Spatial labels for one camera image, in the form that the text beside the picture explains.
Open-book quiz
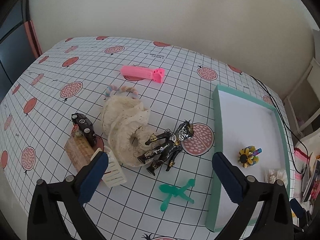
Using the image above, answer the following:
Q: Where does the wafer biscuit packet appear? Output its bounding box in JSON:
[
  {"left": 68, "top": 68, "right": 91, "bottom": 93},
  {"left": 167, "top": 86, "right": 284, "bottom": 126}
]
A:
[{"left": 64, "top": 125, "right": 104, "bottom": 172}]

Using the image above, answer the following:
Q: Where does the pink crochet blanket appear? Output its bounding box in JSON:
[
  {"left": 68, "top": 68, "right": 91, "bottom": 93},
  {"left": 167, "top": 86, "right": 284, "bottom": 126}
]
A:
[{"left": 293, "top": 147, "right": 313, "bottom": 181}]

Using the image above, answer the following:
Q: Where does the black gold action figure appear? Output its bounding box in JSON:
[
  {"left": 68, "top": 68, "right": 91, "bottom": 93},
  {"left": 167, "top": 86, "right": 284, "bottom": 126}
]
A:
[{"left": 137, "top": 120, "right": 194, "bottom": 176}]

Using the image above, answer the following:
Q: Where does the white bed frame shelf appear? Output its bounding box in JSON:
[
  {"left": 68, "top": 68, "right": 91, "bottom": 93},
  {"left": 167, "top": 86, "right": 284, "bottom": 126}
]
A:
[{"left": 282, "top": 28, "right": 320, "bottom": 140}]

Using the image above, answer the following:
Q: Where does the cream plastic hair claw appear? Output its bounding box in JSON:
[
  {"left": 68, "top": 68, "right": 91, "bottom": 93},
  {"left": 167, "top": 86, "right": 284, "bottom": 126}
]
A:
[{"left": 89, "top": 146, "right": 127, "bottom": 188}]

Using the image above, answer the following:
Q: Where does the pink bed frame edge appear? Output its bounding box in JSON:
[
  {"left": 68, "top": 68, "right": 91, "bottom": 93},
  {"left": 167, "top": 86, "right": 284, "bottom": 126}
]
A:
[{"left": 24, "top": 20, "right": 42, "bottom": 58}]

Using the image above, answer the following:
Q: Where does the cotton swabs bag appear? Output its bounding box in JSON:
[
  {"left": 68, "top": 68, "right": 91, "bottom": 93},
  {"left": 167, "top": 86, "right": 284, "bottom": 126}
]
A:
[{"left": 264, "top": 169, "right": 288, "bottom": 185}]

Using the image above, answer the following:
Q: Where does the cream lace scrunchie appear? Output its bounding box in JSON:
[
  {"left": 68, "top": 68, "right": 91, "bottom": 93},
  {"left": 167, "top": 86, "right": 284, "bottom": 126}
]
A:
[{"left": 101, "top": 95, "right": 157, "bottom": 167}]

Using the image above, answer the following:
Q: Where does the teal shallow box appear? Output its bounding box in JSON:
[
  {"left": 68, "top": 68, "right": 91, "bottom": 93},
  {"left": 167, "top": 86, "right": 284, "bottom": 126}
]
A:
[{"left": 205, "top": 85, "right": 292, "bottom": 232}]

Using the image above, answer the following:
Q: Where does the pastel twisted hair tie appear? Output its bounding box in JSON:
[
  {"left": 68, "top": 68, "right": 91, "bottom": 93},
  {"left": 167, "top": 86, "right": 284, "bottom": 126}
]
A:
[{"left": 103, "top": 84, "right": 139, "bottom": 102}]

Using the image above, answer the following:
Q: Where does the black cable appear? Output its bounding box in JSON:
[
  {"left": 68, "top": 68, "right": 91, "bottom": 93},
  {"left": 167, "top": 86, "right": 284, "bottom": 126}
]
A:
[{"left": 248, "top": 74, "right": 309, "bottom": 174}]

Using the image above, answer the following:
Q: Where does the colourful plastic flower toy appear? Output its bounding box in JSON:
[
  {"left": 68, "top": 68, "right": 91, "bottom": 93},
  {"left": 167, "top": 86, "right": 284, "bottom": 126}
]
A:
[{"left": 238, "top": 146, "right": 262, "bottom": 168}]

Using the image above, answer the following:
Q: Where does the pink hair comb clip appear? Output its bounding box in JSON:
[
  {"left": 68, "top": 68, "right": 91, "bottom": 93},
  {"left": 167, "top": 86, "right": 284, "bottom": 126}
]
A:
[{"left": 120, "top": 66, "right": 165, "bottom": 83}]

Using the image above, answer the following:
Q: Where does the pomegranate grid bed sheet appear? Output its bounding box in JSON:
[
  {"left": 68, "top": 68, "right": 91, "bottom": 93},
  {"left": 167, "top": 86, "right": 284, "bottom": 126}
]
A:
[{"left": 1, "top": 36, "right": 284, "bottom": 239}]

